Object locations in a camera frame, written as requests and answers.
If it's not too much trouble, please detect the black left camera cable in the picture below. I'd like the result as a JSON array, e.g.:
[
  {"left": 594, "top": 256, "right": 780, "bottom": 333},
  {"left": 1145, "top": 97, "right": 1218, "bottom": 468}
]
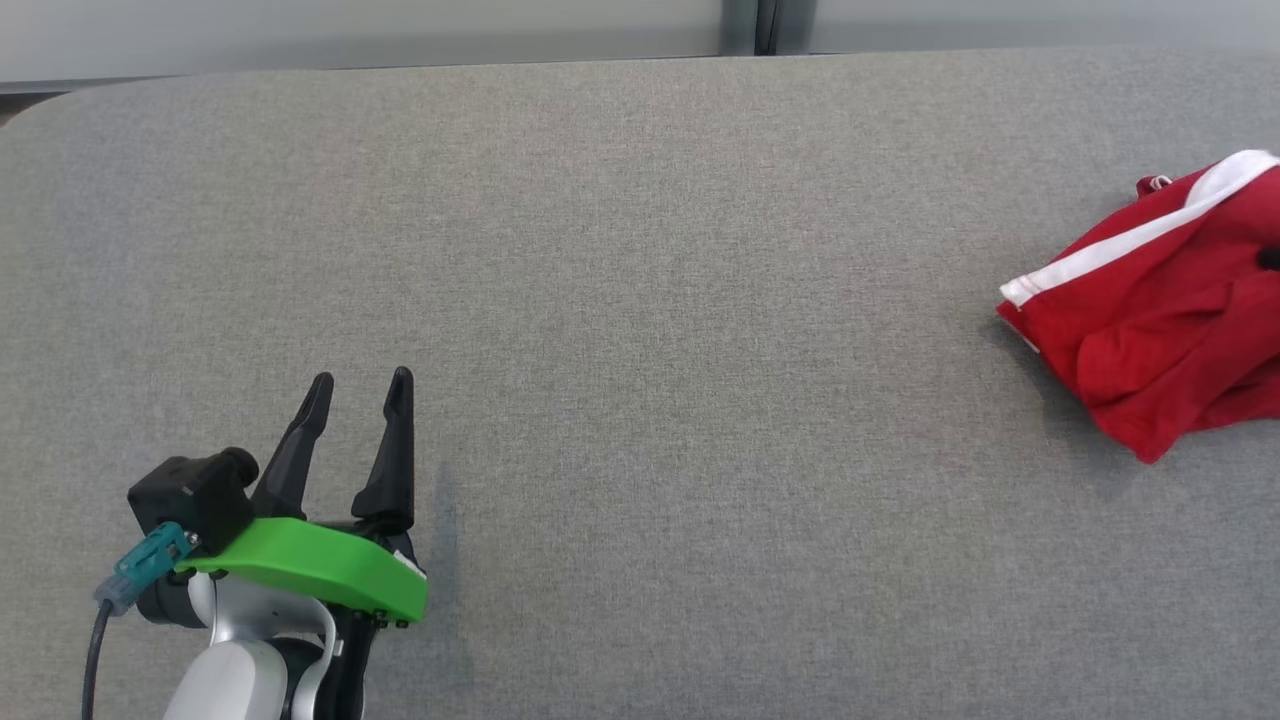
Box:
[{"left": 79, "top": 600, "right": 117, "bottom": 720}]

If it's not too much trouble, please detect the grey metal partition post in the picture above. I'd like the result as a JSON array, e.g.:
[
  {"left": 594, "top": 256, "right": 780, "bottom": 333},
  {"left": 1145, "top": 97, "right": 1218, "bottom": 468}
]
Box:
[
  {"left": 721, "top": 0, "right": 762, "bottom": 57},
  {"left": 773, "top": 0, "right": 817, "bottom": 55}
]

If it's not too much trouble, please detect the red Bulls 23 jersey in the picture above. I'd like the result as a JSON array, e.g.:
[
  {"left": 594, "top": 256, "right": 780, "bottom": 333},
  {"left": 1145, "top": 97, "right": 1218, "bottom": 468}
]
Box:
[{"left": 996, "top": 149, "right": 1280, "bottom": 421}]

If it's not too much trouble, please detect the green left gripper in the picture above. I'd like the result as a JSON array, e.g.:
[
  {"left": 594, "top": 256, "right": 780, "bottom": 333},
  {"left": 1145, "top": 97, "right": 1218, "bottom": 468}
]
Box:
[{"left": 175, "top": 366, "right": 432, "bottom": 643}]

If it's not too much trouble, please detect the teal left camera connector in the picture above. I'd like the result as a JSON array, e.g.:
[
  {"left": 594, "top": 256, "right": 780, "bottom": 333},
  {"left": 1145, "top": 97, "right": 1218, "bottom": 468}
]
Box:
[{"left": 94, "top": 521, "right": 198, "bottom": 617}]

